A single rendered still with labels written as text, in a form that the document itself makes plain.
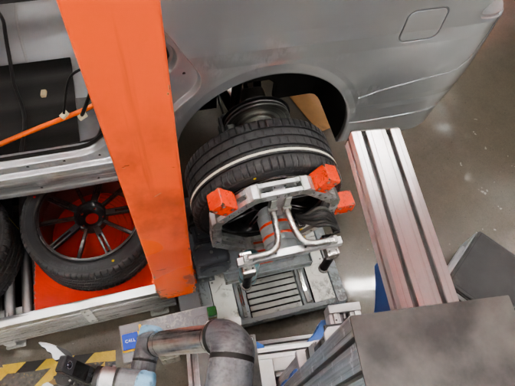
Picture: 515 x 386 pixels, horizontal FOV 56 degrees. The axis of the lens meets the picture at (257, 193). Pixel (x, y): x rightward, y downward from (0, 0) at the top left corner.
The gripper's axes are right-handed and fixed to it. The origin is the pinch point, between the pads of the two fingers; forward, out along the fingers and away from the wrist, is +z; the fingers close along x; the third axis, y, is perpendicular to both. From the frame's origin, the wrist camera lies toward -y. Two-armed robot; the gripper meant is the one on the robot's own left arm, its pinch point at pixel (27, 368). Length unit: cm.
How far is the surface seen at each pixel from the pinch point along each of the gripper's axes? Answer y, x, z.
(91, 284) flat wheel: 77, 61, 15
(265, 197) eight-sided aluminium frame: 2, 71, -61
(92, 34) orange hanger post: -90, 32, -25
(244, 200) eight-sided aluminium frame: 9, 74, -53
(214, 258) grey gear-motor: 73, 81, -42
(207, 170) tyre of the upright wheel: 6, 83, -38
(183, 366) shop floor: 119, 40, -32
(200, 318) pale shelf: 73, 49, -40
